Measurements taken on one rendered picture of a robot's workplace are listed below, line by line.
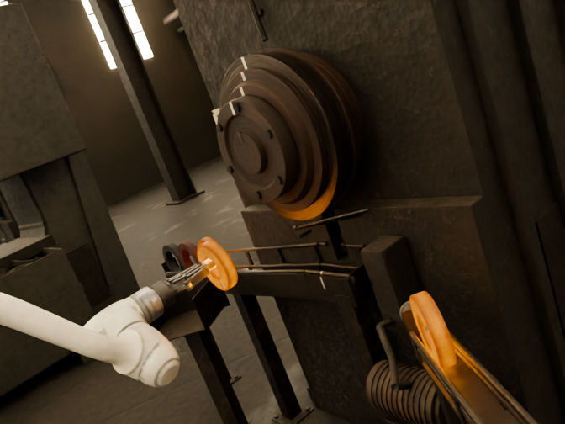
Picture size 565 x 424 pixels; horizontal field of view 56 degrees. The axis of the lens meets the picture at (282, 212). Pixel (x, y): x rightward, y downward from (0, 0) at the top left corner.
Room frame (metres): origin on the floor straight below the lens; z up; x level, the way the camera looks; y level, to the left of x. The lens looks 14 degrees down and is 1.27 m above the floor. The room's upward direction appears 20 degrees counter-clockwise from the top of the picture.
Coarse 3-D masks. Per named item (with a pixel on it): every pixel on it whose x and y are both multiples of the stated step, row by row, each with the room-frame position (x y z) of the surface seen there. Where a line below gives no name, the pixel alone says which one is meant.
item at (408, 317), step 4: (404, 312) 1.04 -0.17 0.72; (408, 312) 1.04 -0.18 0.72; (404, 316) 1.04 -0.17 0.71; (408, 316) 1.04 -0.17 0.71; (412, 316) 1.04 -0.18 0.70; (404, 320) 1.04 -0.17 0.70; (408, 320) 1.04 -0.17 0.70; (412, 320) 1.04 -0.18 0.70; (408, 324) 1.04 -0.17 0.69; (412, 324) 1.04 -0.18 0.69; (408, 328) 1.04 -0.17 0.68; (412, 328) 1.04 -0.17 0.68; (416, 328) 1.04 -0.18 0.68; (408, 332) 1.04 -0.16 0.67; (416, 332) 1.04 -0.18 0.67; (420, 340) 1.03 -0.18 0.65; (412, 344) 1.03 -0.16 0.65; (424, 344) 1.03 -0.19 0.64
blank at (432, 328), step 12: (420, 300) 0.95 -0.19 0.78; (432, 300) 0.94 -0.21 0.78; (420, 312) 0.93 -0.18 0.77; (432, 312) 0.92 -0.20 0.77; (420, 324) 0.99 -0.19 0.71; (432, 324) 0.90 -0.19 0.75; (444, 324) 0.90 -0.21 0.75; (420, 336) 1.02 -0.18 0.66; (432, 336) 0.89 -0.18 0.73; (444, 336) 0.89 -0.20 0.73; (432, 348) 0.93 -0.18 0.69; (444, 348) 0.89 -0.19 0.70; (444, 360) 0.89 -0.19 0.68; (456, 360) 0.90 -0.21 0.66
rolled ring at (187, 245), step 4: (180, 244) 2.22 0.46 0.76; (184, 244) 2.19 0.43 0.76; (188, 244) 2.18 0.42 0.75; (192, 244) 2.18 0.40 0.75; (180, 248) 2.24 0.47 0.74; (184, 248) 2.20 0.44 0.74; (188, 248) 2.16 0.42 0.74; (192, 248) 2.16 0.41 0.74; (196, 248) 2.16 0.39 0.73; (180, 252) 2.26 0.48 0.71; (184, 252) 2.25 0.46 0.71; (192, 252) 2.15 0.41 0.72; (196, 252) 2.15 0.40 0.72; (180, 256) 2.27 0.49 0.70; (184, 256) 2.26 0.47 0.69; (188, 256) 2.27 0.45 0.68; (192, 256) 2.16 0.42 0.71; (196, 256) 2.14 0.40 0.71; (184, 260) 2.26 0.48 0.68; (188, 260) 2.27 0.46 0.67; (196, 260) 2.14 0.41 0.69; (184, 264) 2.27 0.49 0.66; (188, 264) 2.26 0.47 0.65; (192, 264) 2.27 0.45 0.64
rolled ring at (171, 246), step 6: (168, 246) 2.34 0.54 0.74; (174, 246) 2.33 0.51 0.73; (162, 252) 2.42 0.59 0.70; (168, 252) 2.40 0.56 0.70; (174, 252) 2.31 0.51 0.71; (168, 258) 2.41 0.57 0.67; (180, 258) 2.29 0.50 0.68; (168, 264) 2.41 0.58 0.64; (174, 264) 2.42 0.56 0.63; (180, 264) 2.30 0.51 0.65; (174, 270) 2.40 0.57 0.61; (180, 270) 2.39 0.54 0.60
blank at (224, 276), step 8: (200, 248) 1.50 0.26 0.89; (208, 248) 1.47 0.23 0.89; (216, 248) 1.46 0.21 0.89; (200, 256) 1.53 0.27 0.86; (208, 256) 1.48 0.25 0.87; (216, 256) 1.44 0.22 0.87; (224, 256) 1.44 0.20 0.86; (216, 264) 1.46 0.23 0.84; (224, 264) 1.43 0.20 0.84; (232, 264) 1.44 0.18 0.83; (216, 272) 1.52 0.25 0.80; (224, 272) 1.44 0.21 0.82; (232, 272) 1.44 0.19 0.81; (216, 280) 1.50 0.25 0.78; (224, 280) 1.46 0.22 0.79; (232, 280) 1.44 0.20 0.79; (224, 288) 1.48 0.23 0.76
